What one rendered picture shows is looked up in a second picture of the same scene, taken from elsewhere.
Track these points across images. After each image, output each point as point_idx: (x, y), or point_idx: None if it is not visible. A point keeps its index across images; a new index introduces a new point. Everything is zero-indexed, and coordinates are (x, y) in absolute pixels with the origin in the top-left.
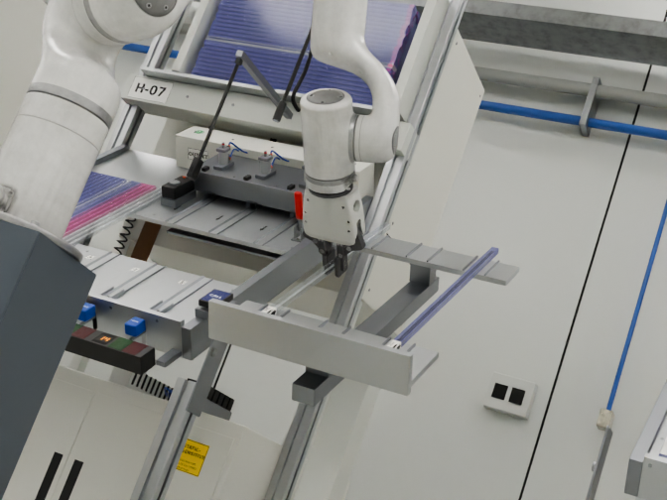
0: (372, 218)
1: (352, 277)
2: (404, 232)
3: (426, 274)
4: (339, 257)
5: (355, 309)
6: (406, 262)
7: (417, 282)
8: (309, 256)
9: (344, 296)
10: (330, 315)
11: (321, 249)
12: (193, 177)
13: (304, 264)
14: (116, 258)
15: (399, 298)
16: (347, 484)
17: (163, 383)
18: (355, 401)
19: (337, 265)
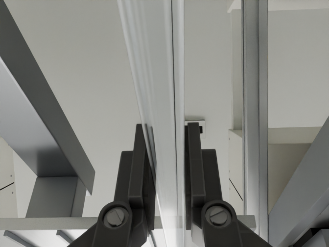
0: (259, 233)
1: (258, 160)
2: (241, 213)
3: (37, 199)
4: (121, 207)
5: (243, 127)
6: (59, 217)
7: (60, 178)
8: (316, 171)
9: (259, 137)
10: (289, 128)
11: (225, 224)
12: None
13: (319, 156)
14: None
15: (28, 130)
16: (227, 8)
17: None
18: None
19: (131, 168)
